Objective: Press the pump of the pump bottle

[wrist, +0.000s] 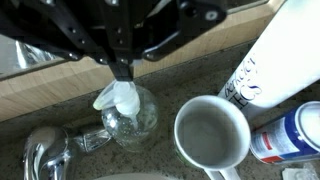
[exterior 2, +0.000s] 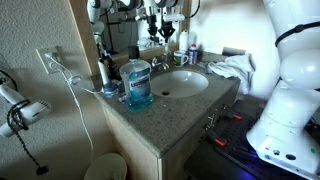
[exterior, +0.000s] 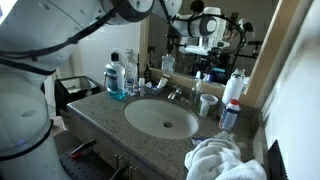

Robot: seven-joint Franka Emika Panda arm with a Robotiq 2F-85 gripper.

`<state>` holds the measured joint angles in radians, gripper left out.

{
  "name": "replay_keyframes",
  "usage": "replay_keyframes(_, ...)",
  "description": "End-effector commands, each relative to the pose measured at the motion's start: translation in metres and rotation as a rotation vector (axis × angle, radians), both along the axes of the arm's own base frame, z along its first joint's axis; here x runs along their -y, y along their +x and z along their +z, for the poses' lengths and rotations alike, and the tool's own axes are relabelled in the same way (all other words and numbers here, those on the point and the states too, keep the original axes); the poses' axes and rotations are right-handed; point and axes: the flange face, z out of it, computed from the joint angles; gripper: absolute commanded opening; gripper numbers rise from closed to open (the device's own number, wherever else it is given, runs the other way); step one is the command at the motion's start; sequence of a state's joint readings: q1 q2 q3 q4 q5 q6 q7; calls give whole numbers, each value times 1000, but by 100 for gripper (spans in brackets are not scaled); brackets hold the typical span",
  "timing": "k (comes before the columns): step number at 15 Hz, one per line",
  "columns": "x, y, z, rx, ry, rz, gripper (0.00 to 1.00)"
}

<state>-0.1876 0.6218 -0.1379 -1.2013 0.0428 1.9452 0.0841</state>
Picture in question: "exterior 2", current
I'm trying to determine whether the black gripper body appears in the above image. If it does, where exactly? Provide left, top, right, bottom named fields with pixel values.
left=159, top=20, right=175, bottom=34

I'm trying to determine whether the tall white bottle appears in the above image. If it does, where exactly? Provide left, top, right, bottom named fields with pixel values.
left=178, top=29, right=190, bottom=53

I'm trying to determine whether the blue mouthwash bottle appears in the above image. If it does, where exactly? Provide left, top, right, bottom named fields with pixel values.
left=119, top=45, right=155, bottom=112

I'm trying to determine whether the white mug green print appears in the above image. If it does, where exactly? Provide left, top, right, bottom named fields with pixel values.
left=172, top=50, right=190, bottom=69

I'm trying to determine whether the chrome faucet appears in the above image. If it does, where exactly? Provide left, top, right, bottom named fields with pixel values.
left=151, top=54, right=171, bottom=72

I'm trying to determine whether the blue white spray can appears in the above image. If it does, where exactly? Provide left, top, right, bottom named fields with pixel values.
left=187, top=43, right=199, bottom=66

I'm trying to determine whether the white oval sink basin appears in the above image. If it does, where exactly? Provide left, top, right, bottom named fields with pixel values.
left=150, top=69, right=210, bottom=99

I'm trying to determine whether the grey box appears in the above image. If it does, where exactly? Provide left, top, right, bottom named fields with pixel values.
left=221, top=46, right=247, bottom=57

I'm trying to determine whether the white electric toothbrush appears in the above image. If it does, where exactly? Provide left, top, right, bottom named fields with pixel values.
left=96, top=49, right=113, bottom=87

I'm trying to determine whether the white towel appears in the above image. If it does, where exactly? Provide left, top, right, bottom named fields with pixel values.
left=206, top=53, right=256, bottom=96

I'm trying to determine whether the blue toothbrush base cup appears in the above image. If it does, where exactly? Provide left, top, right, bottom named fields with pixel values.
left=101, top=81, right=121, bottom=99

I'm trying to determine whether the white trash bin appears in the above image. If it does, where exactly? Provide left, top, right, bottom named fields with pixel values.
left=83, top=152, right=129, bottom=180

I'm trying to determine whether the white hair dryer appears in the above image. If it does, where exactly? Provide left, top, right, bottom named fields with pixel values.
left=0, top=81, right=53, bottom=139

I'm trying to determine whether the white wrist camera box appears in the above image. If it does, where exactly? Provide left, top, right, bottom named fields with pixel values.
left=162, top=13, right=186, bottom=23

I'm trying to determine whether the wall mirror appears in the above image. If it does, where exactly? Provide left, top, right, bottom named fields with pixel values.
left=86, top=0, right=188, bottom=57

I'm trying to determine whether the wooden mirror frame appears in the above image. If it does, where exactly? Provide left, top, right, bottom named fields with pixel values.
left=69, top=0, right=194, bottom=78

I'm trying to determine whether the black clamp orange handle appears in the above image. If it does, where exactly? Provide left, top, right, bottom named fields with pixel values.
left=203, top=129, right=228, bottom=148
left=206, top=105, right=245, bottom=123

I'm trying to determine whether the white power cable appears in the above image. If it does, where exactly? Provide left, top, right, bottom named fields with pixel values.
left=44, top=53, right=101, bottom=165

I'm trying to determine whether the white wall outlet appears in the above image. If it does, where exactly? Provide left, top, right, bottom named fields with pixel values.
left=35, top=46, right=65, bottom=75

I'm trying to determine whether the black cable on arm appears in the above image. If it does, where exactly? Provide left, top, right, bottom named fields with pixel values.
left=274, top=21, right=320, bottom=48

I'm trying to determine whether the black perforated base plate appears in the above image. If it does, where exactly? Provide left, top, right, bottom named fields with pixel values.
left=184, top=99, right=320, bottom=180

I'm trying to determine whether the black coiled dryer cord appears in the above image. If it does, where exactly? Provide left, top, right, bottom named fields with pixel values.
left=6, top=99, right=50, bottom=177

